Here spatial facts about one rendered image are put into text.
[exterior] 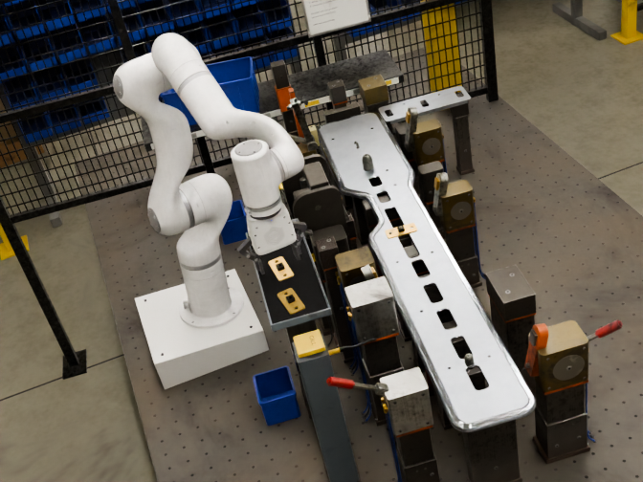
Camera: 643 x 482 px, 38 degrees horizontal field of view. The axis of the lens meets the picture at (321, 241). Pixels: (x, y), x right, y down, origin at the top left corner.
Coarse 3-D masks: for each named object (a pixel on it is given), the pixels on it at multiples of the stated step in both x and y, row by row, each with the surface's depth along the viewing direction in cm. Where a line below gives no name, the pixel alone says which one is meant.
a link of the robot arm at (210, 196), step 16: (208, 176) 249; (192, 192) 245; (208, 192) 246; (224, 192) 248; (192, 208) 244; (208, 208) 246; (224, 208) 250; (208, 224) 252; (224, 224) 252; (192, 240) 253; (208, 240) 252; (192, 256) 253; (208, 256) 254
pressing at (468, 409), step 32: (320, 128) 299; (352, 128) 295; (384, 128) 292; (352, 160) 280; (384, 160) 277; (352, 192) 267; (416, 192) 262; (384, 224) 252; (416, 224) 250; (384, 256) 241; (448, 256) 237; (416, 288) 229; (448, 288) 227; (416, 320) 220; (480, 320) 216; (448, 352) 210; (480, 352) 208; (448, 384) 202; (512, 384) 199; (448, 416) 196; (480, 416) 194; (512, 416) 193
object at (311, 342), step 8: (296, 336) 199; (304, 336) 199; (312, 336) 198; (320, 336) 198; (296, 344) 197; (304, 344) 197; (312, 344) 196; (320, 344) 196; (304, 352) 195; (312, 352) 195
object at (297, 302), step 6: (282, 294) 211; (288, 294) 211; (294, 294) 210; (282, 300) 209; (288, 300) 207; (294, 300) 208; (300, 300) 208; (288, 306) 207; (294, 306) 207; (300, 306) 206; (294, 312) 205
